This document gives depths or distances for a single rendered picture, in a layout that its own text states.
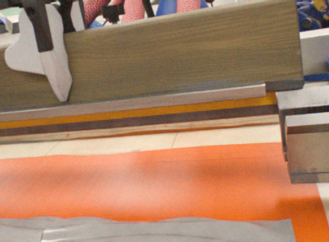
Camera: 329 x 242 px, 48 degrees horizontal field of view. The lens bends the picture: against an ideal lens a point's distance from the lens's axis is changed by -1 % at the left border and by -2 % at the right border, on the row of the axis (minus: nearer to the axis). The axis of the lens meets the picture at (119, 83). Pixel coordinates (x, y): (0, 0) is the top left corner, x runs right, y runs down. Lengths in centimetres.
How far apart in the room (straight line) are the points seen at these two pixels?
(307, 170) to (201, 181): 10
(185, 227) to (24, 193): 18
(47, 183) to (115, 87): 13
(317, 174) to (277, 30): 11
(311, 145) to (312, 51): 25
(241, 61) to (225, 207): 12
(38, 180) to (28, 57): 14
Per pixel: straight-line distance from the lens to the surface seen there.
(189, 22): 31
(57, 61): 33
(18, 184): 42
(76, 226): 30
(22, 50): 35
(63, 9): 38
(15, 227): 33
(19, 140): 56
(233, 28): 31
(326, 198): 32
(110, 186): 36
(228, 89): 31
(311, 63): 52
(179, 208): 31
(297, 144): 28
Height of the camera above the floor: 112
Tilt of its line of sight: 11 degrees down
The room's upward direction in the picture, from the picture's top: 11 degrees counter-clockwise
